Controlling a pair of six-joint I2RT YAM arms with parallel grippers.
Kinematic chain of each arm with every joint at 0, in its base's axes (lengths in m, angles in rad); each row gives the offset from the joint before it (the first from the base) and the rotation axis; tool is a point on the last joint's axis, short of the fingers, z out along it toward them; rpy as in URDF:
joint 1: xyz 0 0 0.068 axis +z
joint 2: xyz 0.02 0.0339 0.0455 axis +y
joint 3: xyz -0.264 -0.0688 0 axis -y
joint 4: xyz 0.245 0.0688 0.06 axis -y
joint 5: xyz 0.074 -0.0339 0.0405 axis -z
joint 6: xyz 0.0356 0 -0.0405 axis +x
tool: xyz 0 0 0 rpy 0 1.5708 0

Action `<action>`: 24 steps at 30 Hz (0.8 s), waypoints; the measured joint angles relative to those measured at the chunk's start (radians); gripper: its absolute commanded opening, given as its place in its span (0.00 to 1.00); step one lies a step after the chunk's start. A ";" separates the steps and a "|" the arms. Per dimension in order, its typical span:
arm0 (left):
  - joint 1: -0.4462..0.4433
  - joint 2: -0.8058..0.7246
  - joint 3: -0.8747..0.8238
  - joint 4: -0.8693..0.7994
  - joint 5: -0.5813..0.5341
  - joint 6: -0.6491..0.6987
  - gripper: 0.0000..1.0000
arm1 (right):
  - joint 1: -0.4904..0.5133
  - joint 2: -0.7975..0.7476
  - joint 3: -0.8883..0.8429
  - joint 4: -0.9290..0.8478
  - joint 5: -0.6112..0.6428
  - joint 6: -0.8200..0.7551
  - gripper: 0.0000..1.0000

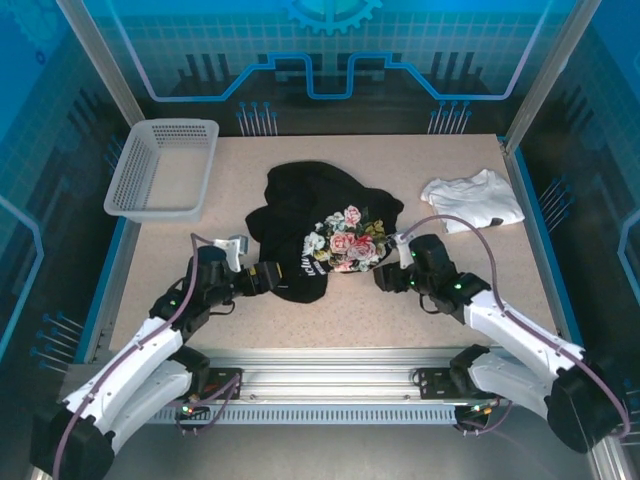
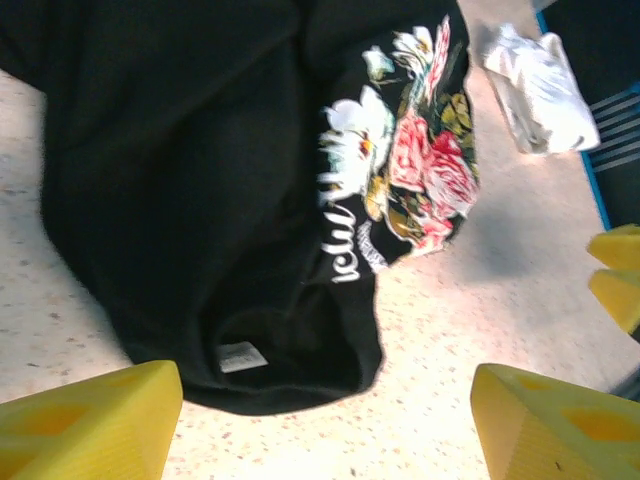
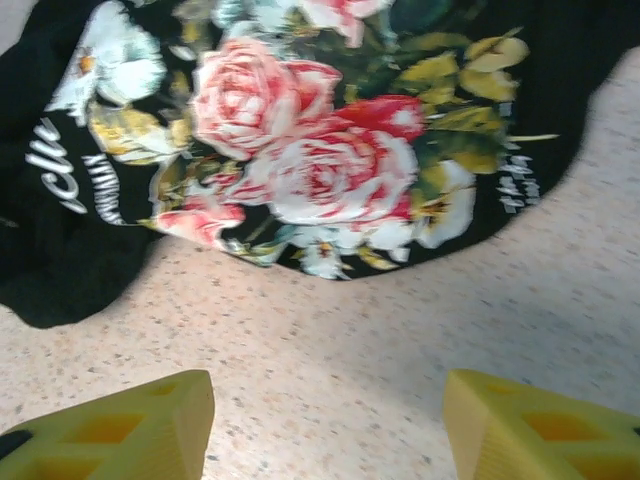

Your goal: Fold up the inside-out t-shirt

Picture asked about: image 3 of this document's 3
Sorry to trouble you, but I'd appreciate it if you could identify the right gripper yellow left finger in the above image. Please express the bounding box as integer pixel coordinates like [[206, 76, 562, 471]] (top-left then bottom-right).
[[0, 368, 216, 480]]

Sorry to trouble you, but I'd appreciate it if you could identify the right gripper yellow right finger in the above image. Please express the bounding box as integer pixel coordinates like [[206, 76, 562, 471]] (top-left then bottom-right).
[[443, 368, 640, 480]]

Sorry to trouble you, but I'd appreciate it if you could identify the black floral print t-shirt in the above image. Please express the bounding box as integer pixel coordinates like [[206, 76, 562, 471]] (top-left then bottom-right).
[[0, 0, 640, 331]]

